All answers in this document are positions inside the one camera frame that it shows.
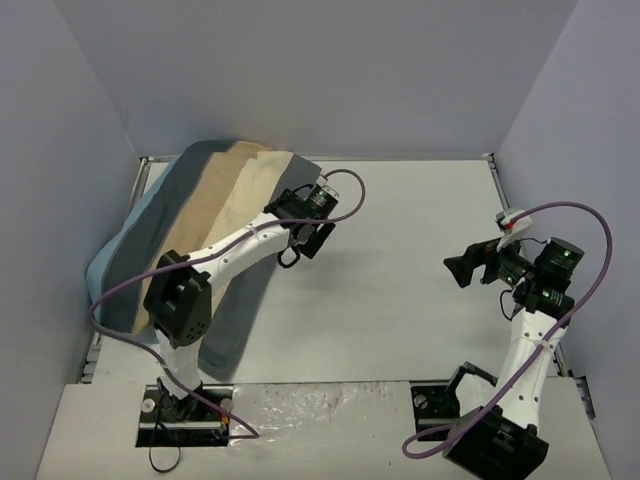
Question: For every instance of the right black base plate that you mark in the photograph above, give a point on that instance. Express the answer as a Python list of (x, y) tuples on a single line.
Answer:
[(434, 404)]

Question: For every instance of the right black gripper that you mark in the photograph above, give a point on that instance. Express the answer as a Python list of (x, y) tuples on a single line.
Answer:
[(488, 263)]

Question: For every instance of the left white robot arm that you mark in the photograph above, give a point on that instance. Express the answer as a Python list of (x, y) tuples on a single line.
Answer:
[(179, 303)]

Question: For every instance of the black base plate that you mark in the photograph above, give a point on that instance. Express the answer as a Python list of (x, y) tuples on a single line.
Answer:
[(187, 423), (434, 404)]

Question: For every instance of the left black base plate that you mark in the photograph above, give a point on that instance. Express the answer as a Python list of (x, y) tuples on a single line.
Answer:
[(187, 423)]

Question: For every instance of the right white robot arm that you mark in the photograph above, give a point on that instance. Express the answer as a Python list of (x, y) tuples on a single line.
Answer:
[(496, 435)]

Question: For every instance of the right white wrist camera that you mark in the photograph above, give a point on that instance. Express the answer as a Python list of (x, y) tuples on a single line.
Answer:
[(512, 223)]

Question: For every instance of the striped folded cloth stack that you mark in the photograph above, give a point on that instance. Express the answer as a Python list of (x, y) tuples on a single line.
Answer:
[(212, 189)]

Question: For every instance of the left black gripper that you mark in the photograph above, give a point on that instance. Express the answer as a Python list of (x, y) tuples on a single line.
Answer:
[(310, 238)]

